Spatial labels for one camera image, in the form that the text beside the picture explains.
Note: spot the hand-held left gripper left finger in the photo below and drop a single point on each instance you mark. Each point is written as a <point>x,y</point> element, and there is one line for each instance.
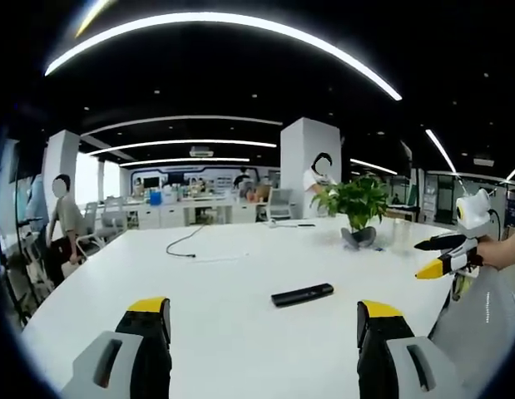
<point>115,365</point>

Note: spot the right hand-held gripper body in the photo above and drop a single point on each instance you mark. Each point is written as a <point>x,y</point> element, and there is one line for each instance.
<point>473,214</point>

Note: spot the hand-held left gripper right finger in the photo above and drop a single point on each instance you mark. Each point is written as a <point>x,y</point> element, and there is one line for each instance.
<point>407,365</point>

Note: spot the black remote control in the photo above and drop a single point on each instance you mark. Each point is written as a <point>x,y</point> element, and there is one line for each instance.
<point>302,294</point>

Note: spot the white ceiling light strip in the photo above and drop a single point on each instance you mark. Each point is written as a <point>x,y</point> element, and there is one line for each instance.
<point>224,18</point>
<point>440,149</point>

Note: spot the white mesh laundry basket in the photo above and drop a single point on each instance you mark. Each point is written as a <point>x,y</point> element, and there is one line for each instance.
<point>481,332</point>

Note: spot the green potted plant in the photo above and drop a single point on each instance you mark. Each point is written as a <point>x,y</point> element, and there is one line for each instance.
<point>357,203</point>

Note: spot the black pen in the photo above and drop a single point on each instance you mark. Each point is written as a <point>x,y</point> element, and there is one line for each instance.
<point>306,225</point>

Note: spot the white office chair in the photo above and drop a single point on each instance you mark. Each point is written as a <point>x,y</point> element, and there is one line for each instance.
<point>111,218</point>

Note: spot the grey office chair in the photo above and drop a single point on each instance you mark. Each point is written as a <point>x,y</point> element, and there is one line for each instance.
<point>280,204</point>

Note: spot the blue box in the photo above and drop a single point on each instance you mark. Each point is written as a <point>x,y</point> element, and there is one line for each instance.
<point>156,198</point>

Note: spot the white office desk row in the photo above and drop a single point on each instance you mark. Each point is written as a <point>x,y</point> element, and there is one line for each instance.
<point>199,210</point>

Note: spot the ceiling air conditioner unit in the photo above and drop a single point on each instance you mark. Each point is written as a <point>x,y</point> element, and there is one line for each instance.
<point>202,151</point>

